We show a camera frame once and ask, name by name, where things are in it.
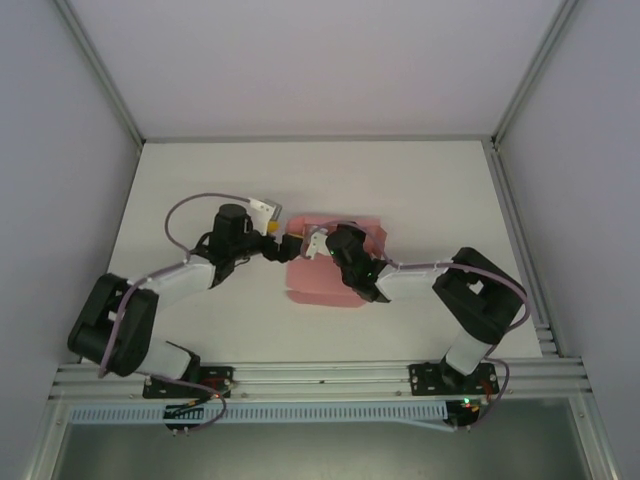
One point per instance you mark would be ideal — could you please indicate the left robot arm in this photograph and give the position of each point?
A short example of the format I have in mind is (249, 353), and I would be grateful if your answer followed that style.
(115, 325)

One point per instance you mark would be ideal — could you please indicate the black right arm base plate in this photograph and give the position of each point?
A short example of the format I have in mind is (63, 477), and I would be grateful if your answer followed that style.
(425, 377)

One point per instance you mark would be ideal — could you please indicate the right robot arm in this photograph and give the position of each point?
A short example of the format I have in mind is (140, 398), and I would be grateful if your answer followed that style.
(480, 300)

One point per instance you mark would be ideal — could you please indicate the aluminium profile frame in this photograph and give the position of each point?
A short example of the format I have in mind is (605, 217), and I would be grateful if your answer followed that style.
(320, 372)

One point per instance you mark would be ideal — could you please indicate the pink cloth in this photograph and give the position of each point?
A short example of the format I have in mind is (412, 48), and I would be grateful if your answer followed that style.
(315, 285)

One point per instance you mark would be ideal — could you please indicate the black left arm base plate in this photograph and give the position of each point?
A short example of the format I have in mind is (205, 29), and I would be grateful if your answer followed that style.
(220, 377)

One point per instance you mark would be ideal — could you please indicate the grey metal panel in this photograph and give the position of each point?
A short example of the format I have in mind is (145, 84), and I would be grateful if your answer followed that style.
(320, 452)

